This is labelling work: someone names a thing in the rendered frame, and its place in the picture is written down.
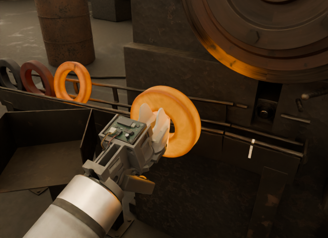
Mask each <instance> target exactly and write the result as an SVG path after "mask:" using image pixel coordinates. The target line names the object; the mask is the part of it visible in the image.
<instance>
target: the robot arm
mask: <svg viewBox="0 0 328 238"><path fill-rule="evenodd" d="M113 121H114V122H113ZM110 125H111V126H110ZM152 128H153V129H152ZM169 128H170V117H169V116H168V115H166V114H165V112H164V110H163V108H160V109H159V110H158V111H156V112H152V111H151V109H150V108H149V106H148V105H147V103H144V104H142V105H141V107H140V111H139V119H138V121H137V120H133V119H130V118H127V117H124V116H119V115H118V114H116V115H115V117H114V118H113V119H112V120H111V121H110V122H109V123H108V125H107V126H105V128H104V129H103V130H102V131H101V132H100V133H99V137H100V139H101V147H102V150H103V151H102V152H101V154H100V155H99V156H98V157H97V158H96V160H95V161H94V162H92V161H90V160H87V161H86V162H85V164H84V165H83V166H82V167H83V169H84V171H85V174H84V175H75V176H74V177H73V179H72V180H71V181H70V182H69V183H68V185H67V186H66V187H65V188H64V189H63V190H62V192H61V193H60V194H59V195H58V196H57V198H56V199H55V200H54V202H53V203H52V204H51V205H50V206H49V207H48V208H47V209H46V211H45V212H44V213H43V214H42V215H41V217H40V218H39V219H38V220H37V221H36V223H35V224H34V225H33V226H32V227H31V228H30V230H29V231H28V232H27V233H26V234H25V235H24V237H23V238H104V237H105V236H106V234H107V233H108V231H109V230H110V228H111V227H112V225H113V224H114V222H115V220H116V219H117V217H118V216H119V214H120V213H121V211H122V210H123V208H122V205H121V203H120V202H121V200H122V199H123V197H124V193H123V191H128V192H135V193H136V194H149V195H151V194H152V192H153V189H154V186H155V183H154V182H152V181H149V179H148V178H147V177H146V176H144V175H141V174H142V173H143V172H147V171H149V167H151V166H152V164H153V163H158V161H159V159H160V158H161V157H162V156H163V154H164V153H165V151H166V149H167V146H168V139H169ZM102 143H103V146H104V148H103V146H102ZM136 173H137V174H139V175H136V176H135V174H136Z"/></svg>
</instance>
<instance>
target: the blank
mask: <svg viewBox="0 0 328 238"><path fill-rule="evenodd" d="M144 103H147V105H148V106H149V108H150V109H151V111H152V112H156V111H158V110H159V109H160V108H163V110H164V112H165V114H166V115H168V116H169V117H170V118H171V120H172V121H173V123H174V126H175V132H174V133H169V139H168V146H167V149H166V151H165V153H164V154H163V156H164V157H169V158H175V157H180V156H182V155H184V154H186V153H187V152H189V151H190V150H191V148H192V147H193V146H194V145H195V143H196V142H197V140H198V139H199V136H200V133H201V120H200V116H199V113H198V111H197V109H196V107H195V106H194V104H193V103H192V101H191V100H190V99H189V98H188V97H187V96H186V95H185V94H183V93H182V92H180V91H179V90H177V89H174V88H172V87H168V86H154V87H151V88H149V89H147V90H145V91H144V92H142V93H141V94H139V95H138V96H137V97H136V98H135V100H134V101H133V104H132V106H131V111H130V118H131V119H133V120H137V121H138V119H139V111H140V107H141V105H142V104H144Z"/></svg>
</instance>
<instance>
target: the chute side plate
mask: <svg viewBox="0 0 328 238"><path fill-rule="evenodd" d="M4 101H7V102H10V103H12V105H13V108H16V109H20V110H23V111H41V110H64V109H86V108H89V107H84V106H79V105H74V104H70V103H65V102H60V101H56V100H51V99H45V98H40V97H36V96H31V95H26V94H21V93H16V92H12V91H7V90H2V89H0V102H1V104H2V105H4V106H6V105H5V102H4ZM93 114H94V120H95V123H97V124H100V125H102V129H104V128H105V126H107V125H108V123H109V122H110V121H111V120H112V119H113V118H114V117H115V115H116V114H117V113H112V112H108V111H103V110H98V109H93ZM169 132H170V133H174V132H175V126H174V125H170V128H169ZM250 146H253V148H252V153H251V157H250V158H248V155H249V151H250ZM188 153H191V154H195V155H199V156H202V157H206V158H210V159H215V160H218V161H222V162H225V163H228V164H231V165H234V166H237V167H240V168H243V169H246V170H249V171H252V172H254V173H257V174H260V175H262V173H263V169H264V166H265V167H268V168H271V169H274V170H277V171H280V172H283V173H287V174H288V176H287V180H286V183H287V184H290V185H292V183H293V180H294V177H295V174H296V171H297V168H298V165H299V162H300V158H298V157H294V156H291V155H287V154H284V153H281V152H277V151H274V150H270V149H267V148H264V147H261V146H257V145H254V144H251V143H247V142H244V141H240V140H237V139H233V138H229V137H226V136H224V139H223V136H222V135H217V134H213V133H208V132H203V131H201V133H200V136H199V139H198V140H197V142H196V143H195V145H194V146H193V147H192V148H191V150H190V151H189V152H188Z"/></svg>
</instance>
